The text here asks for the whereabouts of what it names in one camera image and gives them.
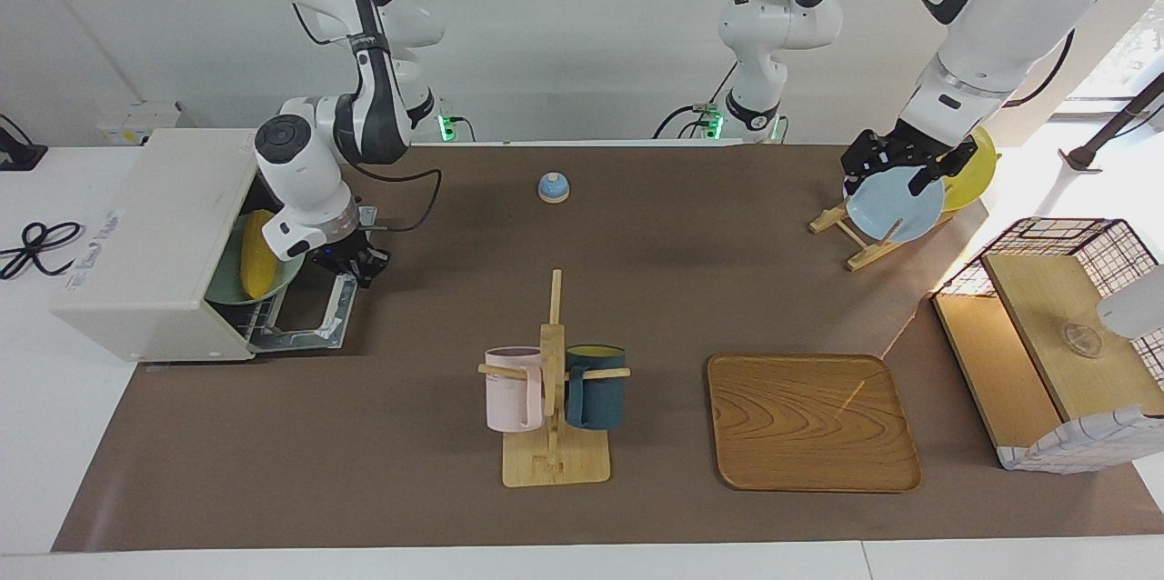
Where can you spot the white cylindrical object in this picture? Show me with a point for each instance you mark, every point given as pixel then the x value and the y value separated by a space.
pixel 1137 305

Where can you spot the black stand pole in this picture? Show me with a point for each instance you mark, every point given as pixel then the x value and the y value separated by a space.
pixel 1082 157

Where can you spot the light blue plate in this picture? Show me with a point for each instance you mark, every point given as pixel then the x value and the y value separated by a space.
pixel 878 198

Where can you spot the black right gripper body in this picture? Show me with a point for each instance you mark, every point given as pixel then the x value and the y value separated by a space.
pixel 350 254

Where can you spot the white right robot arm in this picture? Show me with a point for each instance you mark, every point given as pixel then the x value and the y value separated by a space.
pixel 300 162

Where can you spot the yellow plate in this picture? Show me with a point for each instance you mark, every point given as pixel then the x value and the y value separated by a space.
pixel 973 184

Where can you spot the metal oven rack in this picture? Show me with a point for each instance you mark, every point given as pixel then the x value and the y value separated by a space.
pixel 255 316

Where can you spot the glass oven door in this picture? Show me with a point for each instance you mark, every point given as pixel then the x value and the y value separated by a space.
pixel 336 312

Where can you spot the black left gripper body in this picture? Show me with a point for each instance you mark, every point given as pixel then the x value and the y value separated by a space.
pixel 900 146

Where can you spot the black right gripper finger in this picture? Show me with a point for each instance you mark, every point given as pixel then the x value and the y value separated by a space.
pixel 350 274
pixel 376 274

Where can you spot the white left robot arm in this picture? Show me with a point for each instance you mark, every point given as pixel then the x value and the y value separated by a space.
pixel 1000 16

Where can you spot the yellow corn cob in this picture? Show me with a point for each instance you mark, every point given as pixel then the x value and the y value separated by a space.
pixel 257 257

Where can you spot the wooden mug tree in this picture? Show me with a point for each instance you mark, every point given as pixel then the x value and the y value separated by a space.
pixel 555 466

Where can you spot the dark blue mug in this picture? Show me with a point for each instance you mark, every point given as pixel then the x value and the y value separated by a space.
pixel 600 398

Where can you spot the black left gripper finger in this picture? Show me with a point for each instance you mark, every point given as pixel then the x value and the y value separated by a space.
pixel 926 181
pixel 851 184

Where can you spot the blue service bell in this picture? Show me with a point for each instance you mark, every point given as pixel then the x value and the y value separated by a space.
pixel 554 189

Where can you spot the wooden shelf board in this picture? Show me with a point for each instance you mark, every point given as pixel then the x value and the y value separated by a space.
pixel 987 362

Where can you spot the white toaster oven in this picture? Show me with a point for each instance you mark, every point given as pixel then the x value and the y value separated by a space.
pixel 145 244

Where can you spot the pink mug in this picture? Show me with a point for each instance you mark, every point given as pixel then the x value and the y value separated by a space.
pixel 509 398

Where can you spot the black clamp mount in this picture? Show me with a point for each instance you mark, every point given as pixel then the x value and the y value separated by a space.
pixel 18 154

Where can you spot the white power strip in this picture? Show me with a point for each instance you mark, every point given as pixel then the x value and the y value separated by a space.
pixel 136 121

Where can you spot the small clear glass dish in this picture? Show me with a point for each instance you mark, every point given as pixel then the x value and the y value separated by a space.
pixel 1082 341

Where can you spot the brown table mat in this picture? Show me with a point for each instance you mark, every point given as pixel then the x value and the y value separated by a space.
pixel 364 434

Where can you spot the light green plate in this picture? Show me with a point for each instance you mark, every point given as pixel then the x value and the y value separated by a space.
pixel 223 284

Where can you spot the bright window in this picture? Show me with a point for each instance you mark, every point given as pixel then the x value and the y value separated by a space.
pixel 1132 44

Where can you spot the wooden tray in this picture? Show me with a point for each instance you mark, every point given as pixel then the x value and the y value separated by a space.
pixel 809 421

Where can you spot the wooden plate rack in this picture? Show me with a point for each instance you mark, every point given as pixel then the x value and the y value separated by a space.
pixel 864 254

